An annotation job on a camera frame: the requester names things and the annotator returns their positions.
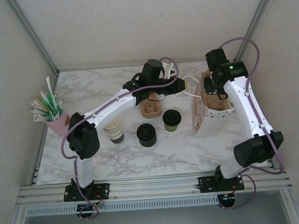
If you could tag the small electronics board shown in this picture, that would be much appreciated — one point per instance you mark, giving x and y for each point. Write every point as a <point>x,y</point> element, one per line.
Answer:
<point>87,209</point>
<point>227,200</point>

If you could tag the pink straw holder cup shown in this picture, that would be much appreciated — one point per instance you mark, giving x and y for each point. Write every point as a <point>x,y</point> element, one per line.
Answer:
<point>59,125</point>

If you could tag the stack of paper cups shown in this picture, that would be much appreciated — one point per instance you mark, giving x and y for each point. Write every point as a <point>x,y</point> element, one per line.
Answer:
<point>114,132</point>

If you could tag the tan pulp cup carrier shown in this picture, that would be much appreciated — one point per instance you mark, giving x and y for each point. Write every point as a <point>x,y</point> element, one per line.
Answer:
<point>215,103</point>
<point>150,112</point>

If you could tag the black ribbed coffee cup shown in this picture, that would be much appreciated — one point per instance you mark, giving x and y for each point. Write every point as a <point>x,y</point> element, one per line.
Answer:
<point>146,135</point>

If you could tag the aluminium frame post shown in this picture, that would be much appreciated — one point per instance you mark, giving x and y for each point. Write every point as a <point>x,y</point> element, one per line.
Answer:
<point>33,35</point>
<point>254,21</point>

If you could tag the green coffee cup black lid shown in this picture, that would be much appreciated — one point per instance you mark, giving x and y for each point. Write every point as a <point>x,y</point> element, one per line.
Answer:
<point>171,120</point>

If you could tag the cartoon animal paper bag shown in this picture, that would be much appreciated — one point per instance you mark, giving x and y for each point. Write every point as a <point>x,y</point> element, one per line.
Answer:
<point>199,116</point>

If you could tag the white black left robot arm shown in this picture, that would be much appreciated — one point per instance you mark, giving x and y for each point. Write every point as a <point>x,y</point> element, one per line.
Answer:
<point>109,112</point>

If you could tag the white paper wrapped straw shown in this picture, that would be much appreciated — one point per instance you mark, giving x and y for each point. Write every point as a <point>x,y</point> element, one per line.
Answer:
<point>49,85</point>

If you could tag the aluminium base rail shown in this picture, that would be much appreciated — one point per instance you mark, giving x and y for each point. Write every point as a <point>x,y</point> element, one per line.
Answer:
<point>154,186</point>

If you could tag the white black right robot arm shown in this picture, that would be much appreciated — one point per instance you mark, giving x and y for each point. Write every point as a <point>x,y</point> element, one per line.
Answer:
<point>243,106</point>

